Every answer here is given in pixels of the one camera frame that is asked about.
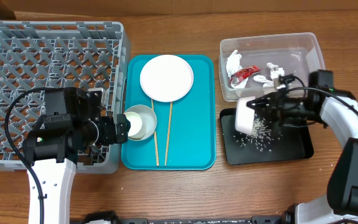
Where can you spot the right wooden chopstick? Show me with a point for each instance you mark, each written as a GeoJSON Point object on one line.
{"type": "Point", "coordinates": [168, 133]}

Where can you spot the left wooden chopstick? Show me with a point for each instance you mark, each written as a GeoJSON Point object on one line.
{"type": "Point", "coordinates": [155, 138]}

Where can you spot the grey dishwasher rack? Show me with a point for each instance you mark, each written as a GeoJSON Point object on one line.
{"type": "Point", "coordinates": [81, 54]}

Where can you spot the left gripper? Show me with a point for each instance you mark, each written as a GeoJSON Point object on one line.
{"type": "Point", "coordinates": [109, 136]}

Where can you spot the black tray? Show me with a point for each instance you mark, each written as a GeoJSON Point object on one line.
{"type": "Point", "coordinates": [296, 143]}

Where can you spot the teal plastic tray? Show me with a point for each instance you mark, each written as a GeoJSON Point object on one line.
{"type": "Point", "coordinates": [192, 143]}

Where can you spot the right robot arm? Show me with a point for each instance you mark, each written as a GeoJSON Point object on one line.
{"type": "Point", "coordinates": [337, 109]}

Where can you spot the red snack wrapper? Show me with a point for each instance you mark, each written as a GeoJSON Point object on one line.
{"type": "Point", "coordinates": [244, 73]}

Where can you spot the small white bowl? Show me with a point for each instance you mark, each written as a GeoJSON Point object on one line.
{"type": "Point", "coordinates": [244, 116]}

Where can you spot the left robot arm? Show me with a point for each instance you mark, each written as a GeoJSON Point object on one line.
{"type": "Point", "coordinates": [65, 147]}

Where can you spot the white napkin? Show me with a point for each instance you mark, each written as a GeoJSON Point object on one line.
{"type": "Point", "coordinates": [275, 72]}
{"type": "Point", "coordinates": [233, 66]}

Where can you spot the large white plate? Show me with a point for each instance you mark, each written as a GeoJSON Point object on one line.
{"type": "Point", "coordinates": [166, 78]}

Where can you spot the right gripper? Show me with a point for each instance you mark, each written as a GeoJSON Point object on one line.
{"type": "Point", "coordinates": [272, 106]}

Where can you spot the clear plastic bin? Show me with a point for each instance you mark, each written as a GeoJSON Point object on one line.
{"type": "Point", "coordinates": [297, 53]}

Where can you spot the wooden chopstick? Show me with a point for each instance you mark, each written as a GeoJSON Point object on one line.
{"type": "Point", "coordinates": [155, 138]}
{"type": "Point", "coordinates": [168, 133]}

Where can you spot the white rice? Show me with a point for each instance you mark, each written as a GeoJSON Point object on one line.
{"type": "Point", "coordinates": [263, 137]}

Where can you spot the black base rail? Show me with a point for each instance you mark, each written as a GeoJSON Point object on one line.
{"type": "Point", "coordinates": [112, 217]}

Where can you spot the grey bowl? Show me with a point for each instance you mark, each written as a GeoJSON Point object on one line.
{"type": "Point", "coordinates": [149, 118]}

